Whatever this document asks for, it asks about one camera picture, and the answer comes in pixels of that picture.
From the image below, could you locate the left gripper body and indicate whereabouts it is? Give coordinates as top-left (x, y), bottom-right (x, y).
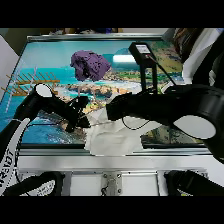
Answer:
top-left (59, 95), bottom-right (91, 134)

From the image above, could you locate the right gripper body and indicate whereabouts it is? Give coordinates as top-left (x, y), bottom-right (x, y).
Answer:
top-left (106, 92), bottom-right (136, 122)

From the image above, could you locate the white garment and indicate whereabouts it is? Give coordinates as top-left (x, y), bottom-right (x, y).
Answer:
top-left (83, 105), bottom-right (162, 157)

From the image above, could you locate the purple garment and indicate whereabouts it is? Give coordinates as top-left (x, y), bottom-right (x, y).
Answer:
top-left (69, 49), bottom-right (112, 82)

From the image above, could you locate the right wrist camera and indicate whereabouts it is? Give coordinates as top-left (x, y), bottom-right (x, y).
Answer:
top-left (128, 41), bottom-right (158, 93)

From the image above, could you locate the black cable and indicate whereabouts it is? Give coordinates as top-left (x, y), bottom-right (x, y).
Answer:
top-left (148, 54), bottom-right (178, 88)

